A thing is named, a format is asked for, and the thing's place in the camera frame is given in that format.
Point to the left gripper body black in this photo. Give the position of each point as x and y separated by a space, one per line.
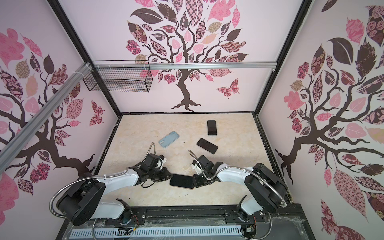
158 175

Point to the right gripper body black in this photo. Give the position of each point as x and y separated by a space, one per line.
200 180

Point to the black phone purple edge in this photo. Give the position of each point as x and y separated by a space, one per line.
182 181

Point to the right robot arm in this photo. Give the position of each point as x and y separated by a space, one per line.
267 190

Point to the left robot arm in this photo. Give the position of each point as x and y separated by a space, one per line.
81 200

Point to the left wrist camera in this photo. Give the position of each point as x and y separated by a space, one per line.
163 160

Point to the white slotted cable duct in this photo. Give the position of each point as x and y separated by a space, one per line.
154 232

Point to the black base frame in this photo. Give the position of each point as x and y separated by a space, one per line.
289 223

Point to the black wire basket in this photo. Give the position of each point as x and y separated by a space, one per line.
120 77

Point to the aluminium rail back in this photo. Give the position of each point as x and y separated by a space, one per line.
186 66

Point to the aluminium rail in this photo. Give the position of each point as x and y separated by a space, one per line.
11 150
186 66

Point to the aluminium rail left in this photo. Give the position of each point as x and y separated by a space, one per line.
11 150

